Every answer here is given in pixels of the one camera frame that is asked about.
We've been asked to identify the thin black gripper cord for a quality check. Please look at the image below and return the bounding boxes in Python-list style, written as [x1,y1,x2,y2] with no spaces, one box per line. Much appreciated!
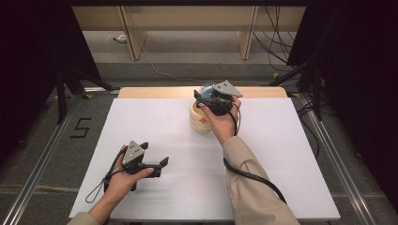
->
[84,146,127,204]

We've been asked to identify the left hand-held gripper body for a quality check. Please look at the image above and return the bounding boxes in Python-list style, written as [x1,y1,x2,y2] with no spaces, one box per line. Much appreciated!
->
[121,140,148,192]

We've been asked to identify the thick black gripper cable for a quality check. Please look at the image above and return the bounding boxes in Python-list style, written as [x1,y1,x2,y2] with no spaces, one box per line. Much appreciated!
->
[222,102,288,204]

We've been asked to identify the person's right hand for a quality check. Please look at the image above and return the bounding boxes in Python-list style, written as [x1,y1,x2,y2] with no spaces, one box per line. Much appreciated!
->
[198,97,242,146]

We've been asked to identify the bundle of black cables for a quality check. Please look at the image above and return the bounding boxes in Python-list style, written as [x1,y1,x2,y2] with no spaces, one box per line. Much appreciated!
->
[253,6,299,73]

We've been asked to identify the cream ringed cup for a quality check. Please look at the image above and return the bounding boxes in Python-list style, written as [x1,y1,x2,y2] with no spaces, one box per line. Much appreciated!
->
[189,99,217,134]

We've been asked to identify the black metal stand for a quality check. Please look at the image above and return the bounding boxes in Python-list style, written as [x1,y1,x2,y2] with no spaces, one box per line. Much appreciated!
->
[55,62,120,126]
[268,59,324,122]

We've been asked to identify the wooden table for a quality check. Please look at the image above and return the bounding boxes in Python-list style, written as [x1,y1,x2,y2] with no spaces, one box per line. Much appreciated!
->
[117,86,288,99]

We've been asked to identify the metal floor rail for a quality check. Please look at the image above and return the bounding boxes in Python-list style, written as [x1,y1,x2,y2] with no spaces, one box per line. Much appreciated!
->
[297,93,378,225]
[0,93,83,225]

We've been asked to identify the black curtain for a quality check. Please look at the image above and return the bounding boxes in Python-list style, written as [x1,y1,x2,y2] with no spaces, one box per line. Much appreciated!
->
[285,0,398,215]
[0,0,102,160]

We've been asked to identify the person's left hand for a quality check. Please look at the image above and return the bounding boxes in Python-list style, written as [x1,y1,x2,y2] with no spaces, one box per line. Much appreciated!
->
[104,144,155,201]

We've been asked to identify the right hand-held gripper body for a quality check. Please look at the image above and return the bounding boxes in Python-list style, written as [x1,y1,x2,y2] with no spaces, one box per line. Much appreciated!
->
[200,80,244,116]

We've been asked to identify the white floor socket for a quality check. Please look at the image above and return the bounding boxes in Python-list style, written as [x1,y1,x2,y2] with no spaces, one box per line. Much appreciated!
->
[105,33,128,45]

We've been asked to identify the beige wooden desk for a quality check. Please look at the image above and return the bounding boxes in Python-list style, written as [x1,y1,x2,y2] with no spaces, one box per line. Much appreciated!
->
[71,6,307,61]

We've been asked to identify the light blue cylinder tube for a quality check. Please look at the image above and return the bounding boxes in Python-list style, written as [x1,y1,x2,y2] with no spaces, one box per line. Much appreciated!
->
[200,82,220,98]

